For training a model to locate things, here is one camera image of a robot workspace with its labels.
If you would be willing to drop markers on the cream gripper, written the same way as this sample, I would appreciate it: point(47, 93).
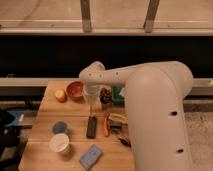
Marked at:
point(91, 93)

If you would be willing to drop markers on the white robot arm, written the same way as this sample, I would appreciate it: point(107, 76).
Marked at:
point(154, 94)

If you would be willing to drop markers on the red bowl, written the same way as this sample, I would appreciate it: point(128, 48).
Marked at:
point(74, 90)

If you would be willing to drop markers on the bunch of dark grapes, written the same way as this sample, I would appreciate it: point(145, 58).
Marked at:
point(105, 97)

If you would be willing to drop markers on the green plastic bin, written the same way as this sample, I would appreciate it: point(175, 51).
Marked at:
point(117, 97)

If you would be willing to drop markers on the orange apple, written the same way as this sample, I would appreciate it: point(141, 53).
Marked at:
point(61, 96)

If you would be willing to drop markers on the yellow banana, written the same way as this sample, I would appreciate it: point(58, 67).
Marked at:
point(118, 118)

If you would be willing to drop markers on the black remote control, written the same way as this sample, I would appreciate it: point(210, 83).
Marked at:
point(91, 127)

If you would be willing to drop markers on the blue round lid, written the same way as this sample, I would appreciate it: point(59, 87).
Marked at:
point(60, 127)

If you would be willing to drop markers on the white paper cup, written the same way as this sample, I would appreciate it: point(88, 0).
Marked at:
point(59, 143)

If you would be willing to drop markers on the blue sponge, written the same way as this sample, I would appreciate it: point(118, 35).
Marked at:
point(90, 157)

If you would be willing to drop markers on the dark equipment at left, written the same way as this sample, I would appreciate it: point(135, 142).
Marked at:
point(9, 138)

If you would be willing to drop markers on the red handled tool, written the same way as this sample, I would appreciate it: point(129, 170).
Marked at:
point(105, 126)

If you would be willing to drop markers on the black handled brush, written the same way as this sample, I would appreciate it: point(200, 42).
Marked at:
point(125, 141)

